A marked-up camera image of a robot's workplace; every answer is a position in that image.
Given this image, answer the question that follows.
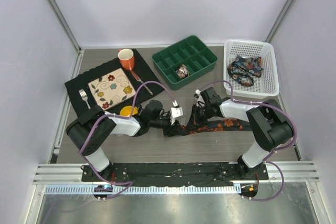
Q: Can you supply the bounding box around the rolled tie in tray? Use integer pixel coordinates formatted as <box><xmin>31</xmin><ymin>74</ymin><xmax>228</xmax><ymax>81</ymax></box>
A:
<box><xmin>175</xmin><ymin>64</ymin><xmax>190</xmax><ymax>79</ymax></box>

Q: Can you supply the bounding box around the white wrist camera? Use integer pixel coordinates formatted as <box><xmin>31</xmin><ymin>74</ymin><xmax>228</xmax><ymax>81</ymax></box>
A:
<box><xmin>170</xmin><ymin>100</ymin><xmax>184</xmax><ymax>125</ymax></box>
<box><xmin>194</xmin><ymin>89</ymin><xmax>205</xmax><ymax>107</ymax></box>

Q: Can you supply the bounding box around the green divided organizer tray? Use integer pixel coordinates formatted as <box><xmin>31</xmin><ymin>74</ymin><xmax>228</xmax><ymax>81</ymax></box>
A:
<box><xmin>152</xmin><ymin>35</ymin><xmax>218</xmax><ymax>90</ymax></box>

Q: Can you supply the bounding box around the orange ceramic mug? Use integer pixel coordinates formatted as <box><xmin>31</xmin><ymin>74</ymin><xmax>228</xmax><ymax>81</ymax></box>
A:
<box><xmin>118</xmin><ymin>49</ymin><xmax>135</xmax><ymax>71</ymax></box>

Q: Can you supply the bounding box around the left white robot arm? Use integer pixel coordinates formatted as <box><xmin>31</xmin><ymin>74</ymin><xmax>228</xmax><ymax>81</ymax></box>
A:
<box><xmin>66</xmin><ymin>100</ymin><xmax>184</xmax><ymax>182</ymax></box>

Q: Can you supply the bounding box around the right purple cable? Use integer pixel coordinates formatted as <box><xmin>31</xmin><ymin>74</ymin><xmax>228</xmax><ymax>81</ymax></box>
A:
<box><xmin>196</xmin><ymin>80</ymin><xmax>298</xmax><ymax>204</ymax></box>

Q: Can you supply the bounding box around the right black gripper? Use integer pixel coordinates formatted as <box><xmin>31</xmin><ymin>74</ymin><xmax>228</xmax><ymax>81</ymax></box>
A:
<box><xmin>187</xmin><ymin>104</ymin><xmax>213</xmax><ymax>131</ymax></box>

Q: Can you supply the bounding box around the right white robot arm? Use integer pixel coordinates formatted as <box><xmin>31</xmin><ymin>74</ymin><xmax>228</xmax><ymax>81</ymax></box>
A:
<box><xmin>185</xmin><ymin>87</ymin><xmax>295</xmax><ymax>179</ymax></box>

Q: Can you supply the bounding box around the white slotted cable duct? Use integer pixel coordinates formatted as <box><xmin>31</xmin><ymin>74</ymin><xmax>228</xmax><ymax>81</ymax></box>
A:
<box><xmin>45</xmin><ymin>184</ymin><xmax>241</xmax><ymax>195</ymax></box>

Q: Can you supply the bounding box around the white plastic basket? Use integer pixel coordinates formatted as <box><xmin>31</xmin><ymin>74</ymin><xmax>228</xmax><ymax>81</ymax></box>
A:
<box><xmin>223</xmin><ymin>39</ymin><xmax>279</xmax><ymax>99</ymax></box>

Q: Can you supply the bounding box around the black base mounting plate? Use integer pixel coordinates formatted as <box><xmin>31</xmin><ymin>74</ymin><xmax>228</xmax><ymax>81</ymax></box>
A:
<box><xmin>81</xmin><ymin>162</ymin><xmax>269</xmax><ymax>187</ymax></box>

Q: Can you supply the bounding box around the silver fork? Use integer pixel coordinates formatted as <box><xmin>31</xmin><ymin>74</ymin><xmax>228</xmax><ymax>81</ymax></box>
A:
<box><xmin>79</xmin><ymin>89</ymin><xmax>91</xmax><ymax>109</ymax></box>

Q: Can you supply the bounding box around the purple cable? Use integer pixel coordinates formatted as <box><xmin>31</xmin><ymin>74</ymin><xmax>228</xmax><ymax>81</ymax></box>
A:
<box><xmin>78</xmin><ymin>80</ymin><xmax>180</xmax><ymax>200</ymax></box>
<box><xmin>196</xmin><ymin>80</ymin><xmax>298</xmax><ymax>204</ymax></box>

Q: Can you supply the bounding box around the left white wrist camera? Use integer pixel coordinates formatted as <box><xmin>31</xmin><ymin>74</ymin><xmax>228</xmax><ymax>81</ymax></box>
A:
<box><xmin>170</xmin><ymin>100</ymin><xmax>184</xmax><ymax>125</ymax></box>

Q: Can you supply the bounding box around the square floral ceramic plate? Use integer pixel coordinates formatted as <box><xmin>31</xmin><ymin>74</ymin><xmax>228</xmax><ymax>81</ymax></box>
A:
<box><xmin>88</xmin><ymin>68</ymin><xmax>136</xmax><ymax>110</ymax></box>

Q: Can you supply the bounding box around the yellow plastic mug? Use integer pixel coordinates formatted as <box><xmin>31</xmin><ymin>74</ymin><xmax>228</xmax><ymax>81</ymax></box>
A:
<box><xmin>119</xmin><ymin>105</ymin><xmax>138</xmax><ymax>116</ymax></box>

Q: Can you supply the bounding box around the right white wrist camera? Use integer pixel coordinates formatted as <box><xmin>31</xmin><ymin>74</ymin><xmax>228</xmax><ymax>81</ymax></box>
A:
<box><xmin>194</xmin><ymin>89</ymin><xmax>205</xmax><ymax>107</ymax></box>

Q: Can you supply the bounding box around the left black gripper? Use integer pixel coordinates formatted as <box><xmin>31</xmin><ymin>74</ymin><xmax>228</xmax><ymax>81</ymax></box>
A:
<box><xmin>149</xmin><ymin>114</ymin><xmax>183</xmax><ymax>137</ymax></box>

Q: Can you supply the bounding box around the blue floral tie in basket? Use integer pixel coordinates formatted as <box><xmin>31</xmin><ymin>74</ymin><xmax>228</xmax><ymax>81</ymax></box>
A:
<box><xmin>227</xmin><ymin>55</ymin><xmax>263</xmax><ymax>87</ymax></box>

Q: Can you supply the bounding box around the black orange floral tie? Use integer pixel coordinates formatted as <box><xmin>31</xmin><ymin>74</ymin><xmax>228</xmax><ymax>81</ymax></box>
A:
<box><xmin>163</xmin><ymin>119</ymin><xmax>252</xmax><ymax>137</ymax></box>

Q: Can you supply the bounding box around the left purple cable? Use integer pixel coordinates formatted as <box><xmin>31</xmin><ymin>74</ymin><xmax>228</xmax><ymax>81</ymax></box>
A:
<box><xmin>78</xmin><ymin>80</ymin><xmax>180</xmax><ymax>200</ymax></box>

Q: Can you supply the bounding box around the aluminium frame rail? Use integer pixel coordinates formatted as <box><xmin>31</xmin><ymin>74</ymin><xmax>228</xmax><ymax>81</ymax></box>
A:
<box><xmin>33</xmin><ymin>161</ymin><xmax>320</xmax><ymax>184</ymax></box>

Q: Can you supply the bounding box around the orange handled table knife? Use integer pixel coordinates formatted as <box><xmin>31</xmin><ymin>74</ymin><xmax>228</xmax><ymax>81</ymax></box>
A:
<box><xmin>130</xmin><ymin>70</ymin><xmax>153</xmax><ymax>95</ymax></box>

